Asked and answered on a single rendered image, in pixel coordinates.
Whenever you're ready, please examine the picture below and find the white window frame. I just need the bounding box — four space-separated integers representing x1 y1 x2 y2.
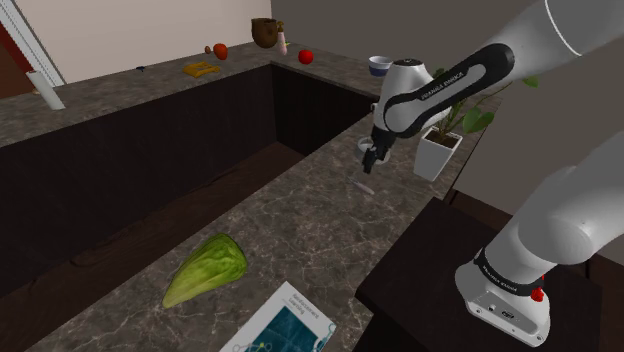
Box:
0 0 67 88

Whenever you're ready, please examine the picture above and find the green romaine lettuce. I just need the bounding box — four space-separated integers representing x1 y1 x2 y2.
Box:
161 232 249 310

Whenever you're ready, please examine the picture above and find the brown wooden vase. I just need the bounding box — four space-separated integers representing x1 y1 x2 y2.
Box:
250 17 280 49

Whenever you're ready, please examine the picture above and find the silver pen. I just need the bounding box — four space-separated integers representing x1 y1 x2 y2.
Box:
346 177 376 196

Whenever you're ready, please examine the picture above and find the dark robot stand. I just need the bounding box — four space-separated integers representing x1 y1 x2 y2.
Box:
354 196 603 352

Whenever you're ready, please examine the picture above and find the white and teal book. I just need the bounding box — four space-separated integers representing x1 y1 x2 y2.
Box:
218 281 338 352

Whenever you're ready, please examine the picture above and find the white and blue cup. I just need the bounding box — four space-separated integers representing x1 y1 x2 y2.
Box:
368 55 394 78

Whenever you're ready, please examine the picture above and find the yellow flat tool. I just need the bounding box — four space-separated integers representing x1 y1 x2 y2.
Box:
182 61 222 79

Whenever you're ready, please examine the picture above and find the white paper towel roll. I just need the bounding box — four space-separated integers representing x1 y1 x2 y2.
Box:
26 70 67 111

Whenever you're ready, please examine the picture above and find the potted green plant white pot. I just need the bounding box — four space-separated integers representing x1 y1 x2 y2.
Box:
413 68 540 183

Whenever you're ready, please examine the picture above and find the small white bowl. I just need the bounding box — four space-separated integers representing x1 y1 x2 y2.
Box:
357 136 392 165

